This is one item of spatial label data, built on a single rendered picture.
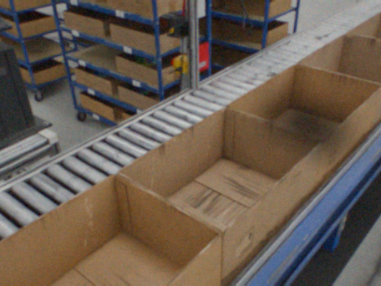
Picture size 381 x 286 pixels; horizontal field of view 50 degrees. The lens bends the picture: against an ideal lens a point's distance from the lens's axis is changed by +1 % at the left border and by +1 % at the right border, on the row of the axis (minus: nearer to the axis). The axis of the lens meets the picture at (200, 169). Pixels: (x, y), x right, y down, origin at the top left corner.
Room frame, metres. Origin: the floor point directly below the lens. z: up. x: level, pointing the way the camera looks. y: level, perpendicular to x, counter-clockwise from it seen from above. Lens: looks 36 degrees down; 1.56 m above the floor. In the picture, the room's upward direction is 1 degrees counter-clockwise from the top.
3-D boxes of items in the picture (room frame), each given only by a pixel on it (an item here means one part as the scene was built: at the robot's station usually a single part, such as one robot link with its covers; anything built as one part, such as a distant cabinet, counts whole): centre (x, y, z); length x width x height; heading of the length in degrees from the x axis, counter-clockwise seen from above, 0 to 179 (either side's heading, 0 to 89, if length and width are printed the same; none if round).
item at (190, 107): (1.50, -0.09, 0.72); 0.52 x 0.05 x 0.05; 50
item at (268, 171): (0.75, -0.06, 0.96); 0.39 x 0.29 x 0.17; 140
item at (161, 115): (1.40, 0.00, 0.72); 0.52 x 0.05 x 0.05; 50
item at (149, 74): (2.48, 0.28, 0.59); 0.40 x 0.30 x 0.10; 48
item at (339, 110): (1.05, -0.31, 0.96); 0.39 x 0.29 x 0.17; 140
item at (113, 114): (2.80, 0.66, 0.19); 0.40 x 0.30 x 0.10; 48
